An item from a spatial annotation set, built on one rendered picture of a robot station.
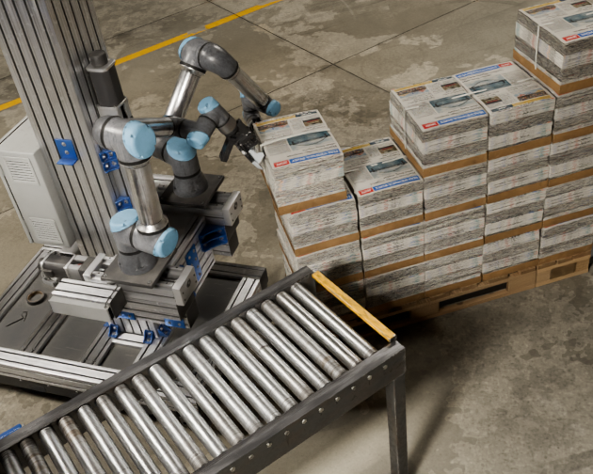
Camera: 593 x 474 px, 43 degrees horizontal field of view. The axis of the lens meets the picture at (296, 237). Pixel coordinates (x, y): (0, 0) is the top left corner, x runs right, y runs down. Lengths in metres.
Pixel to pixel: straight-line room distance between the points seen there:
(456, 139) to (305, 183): 0.64
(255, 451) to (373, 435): 1.04
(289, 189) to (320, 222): 0.22
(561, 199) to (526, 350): 0.70
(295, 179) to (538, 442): 1.44
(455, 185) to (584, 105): 0.62
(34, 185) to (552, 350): 2.33
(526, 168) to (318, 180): 0.94
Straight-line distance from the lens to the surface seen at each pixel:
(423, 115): 3.13
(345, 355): 2.49
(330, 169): 2.96
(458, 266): 3.55
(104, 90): 2.82
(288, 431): 2.35
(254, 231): 4.31
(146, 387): 2.54
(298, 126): 3.12
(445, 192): 3.25
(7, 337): 3.84
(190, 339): 2.64
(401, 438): 2.85
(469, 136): 3.14
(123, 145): 2.52
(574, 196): 3.63
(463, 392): 3.42
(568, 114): 3.34
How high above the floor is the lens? 2.66
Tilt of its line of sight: 39 degrees down
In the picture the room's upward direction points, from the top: 8 degrees counter-clockwise
